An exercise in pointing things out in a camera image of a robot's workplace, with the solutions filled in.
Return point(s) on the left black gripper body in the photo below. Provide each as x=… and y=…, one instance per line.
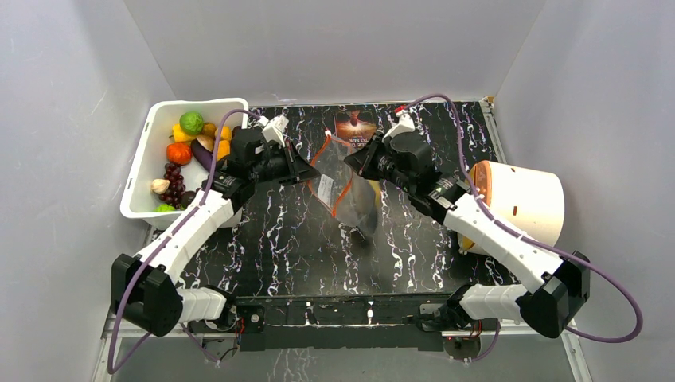
x=275, y=167

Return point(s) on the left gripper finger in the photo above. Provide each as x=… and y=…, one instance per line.
x=298, y=163
x=305, y=175

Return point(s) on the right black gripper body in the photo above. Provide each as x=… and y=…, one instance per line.
x=375, y=160

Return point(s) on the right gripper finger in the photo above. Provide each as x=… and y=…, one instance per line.
x=375, y=145
x=359, y=163

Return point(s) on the yellow pear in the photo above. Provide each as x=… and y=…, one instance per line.
x=377, y=192

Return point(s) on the clear zip top bag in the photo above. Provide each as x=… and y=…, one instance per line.
x=332, y=187

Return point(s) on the grey toy fish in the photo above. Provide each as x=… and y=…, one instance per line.
x=362, y=211

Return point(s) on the green round fruit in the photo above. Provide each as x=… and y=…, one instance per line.
x=191, y=123

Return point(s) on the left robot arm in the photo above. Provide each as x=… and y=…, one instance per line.
x=144, y=287

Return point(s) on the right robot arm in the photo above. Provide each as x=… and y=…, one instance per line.
x=550, y=290

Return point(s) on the book with dark cover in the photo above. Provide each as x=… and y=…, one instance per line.
x=355, y=126

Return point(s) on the orange fruit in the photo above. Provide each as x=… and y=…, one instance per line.
x=222, y=149

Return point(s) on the purple eggplant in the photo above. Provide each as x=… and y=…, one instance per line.
x=202, y=151

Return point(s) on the orange persimmon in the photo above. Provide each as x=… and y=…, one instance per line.
x=179, y=153

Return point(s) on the yellow bell pepper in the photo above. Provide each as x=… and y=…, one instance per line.
x=178, y=135

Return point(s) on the dark plum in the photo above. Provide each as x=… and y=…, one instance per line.
x=187, y=198

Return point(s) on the dark red grape bunch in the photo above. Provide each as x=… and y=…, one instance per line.
x=172, y=193

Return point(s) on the garlic bulb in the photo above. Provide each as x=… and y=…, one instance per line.
x=159, y=186

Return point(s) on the green cabbage toy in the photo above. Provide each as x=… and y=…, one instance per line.
x=165, y=208

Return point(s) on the white plastic bin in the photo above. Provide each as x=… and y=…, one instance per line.
x=138, y=202

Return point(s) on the white cylinder orange lid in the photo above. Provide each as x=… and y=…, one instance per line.
x=532, y=200

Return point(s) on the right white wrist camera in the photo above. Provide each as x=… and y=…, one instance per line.
x=404, y=124

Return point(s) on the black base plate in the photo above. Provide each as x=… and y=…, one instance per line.
x=355, y=321

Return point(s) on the aluminium frame rail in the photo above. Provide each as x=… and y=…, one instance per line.
x=508, y=351

